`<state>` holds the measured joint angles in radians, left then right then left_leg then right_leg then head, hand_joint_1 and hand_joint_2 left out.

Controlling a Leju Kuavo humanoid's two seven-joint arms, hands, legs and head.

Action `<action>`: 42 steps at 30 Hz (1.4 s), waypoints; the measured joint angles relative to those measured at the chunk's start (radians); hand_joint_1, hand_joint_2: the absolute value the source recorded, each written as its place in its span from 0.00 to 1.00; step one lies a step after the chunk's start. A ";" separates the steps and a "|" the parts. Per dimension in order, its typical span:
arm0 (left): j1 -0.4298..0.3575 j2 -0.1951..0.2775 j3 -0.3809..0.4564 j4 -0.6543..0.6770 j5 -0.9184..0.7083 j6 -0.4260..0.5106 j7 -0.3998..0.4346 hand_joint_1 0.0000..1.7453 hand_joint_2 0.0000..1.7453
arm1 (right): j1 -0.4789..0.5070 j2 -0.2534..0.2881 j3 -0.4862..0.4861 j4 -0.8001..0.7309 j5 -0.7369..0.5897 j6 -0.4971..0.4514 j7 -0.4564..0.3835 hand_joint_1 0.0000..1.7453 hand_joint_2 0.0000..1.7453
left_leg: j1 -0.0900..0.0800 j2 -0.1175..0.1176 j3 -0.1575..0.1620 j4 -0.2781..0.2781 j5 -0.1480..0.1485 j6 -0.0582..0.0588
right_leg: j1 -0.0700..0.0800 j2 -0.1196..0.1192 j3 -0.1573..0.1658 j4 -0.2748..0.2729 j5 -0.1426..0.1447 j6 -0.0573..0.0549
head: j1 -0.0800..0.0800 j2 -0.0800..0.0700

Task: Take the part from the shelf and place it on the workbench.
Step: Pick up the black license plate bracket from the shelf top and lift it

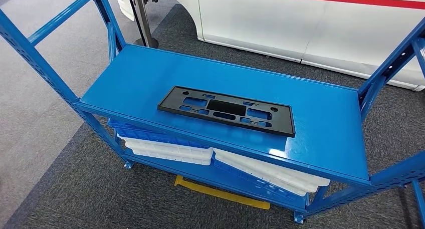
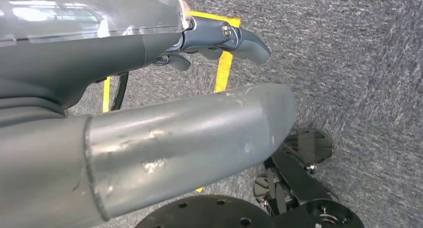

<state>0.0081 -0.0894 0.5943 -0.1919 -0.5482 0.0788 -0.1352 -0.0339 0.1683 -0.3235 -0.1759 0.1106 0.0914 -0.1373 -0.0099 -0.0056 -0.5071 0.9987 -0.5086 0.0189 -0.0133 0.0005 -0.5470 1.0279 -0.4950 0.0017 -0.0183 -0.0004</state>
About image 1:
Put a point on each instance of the white plastic crate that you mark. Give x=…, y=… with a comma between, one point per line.
x=259, y=178
x=282, y=172
x=166, y=148
x=166, y=157

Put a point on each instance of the blue metal shelf rack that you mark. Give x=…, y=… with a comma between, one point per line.
x=132, y=78

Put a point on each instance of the yellow floor tape strip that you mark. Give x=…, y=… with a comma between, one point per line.
x=216, y=191

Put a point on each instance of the white car with red stripe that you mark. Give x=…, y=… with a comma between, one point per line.
x=265, y=25

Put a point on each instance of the silver stanchion pole with base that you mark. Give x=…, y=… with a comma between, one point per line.
x=142, y=15

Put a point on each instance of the black plastic panel part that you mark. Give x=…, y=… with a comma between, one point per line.
x=169, y=103

